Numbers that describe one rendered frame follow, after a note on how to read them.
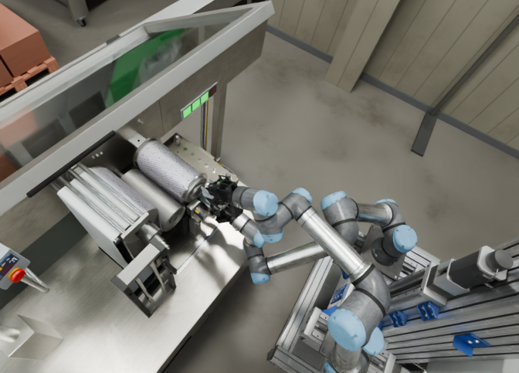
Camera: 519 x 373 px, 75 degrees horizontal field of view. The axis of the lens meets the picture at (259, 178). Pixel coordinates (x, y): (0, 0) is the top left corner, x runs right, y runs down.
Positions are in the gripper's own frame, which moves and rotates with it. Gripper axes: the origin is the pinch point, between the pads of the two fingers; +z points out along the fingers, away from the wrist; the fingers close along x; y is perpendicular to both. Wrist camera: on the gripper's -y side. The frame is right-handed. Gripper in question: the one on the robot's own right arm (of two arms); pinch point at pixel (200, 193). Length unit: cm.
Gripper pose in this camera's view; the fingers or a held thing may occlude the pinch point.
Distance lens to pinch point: 150.5
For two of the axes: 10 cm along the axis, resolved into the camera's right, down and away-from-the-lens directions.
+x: -5.9, 6.5, -4.8
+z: -7.9, -5.8, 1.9
